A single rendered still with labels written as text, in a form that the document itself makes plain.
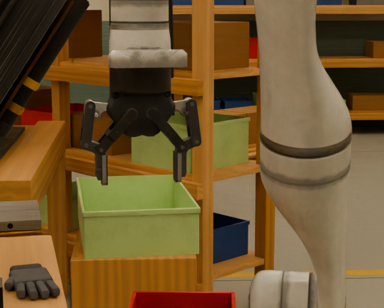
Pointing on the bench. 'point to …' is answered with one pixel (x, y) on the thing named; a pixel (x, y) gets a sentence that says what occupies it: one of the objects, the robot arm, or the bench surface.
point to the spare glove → (31, 282)
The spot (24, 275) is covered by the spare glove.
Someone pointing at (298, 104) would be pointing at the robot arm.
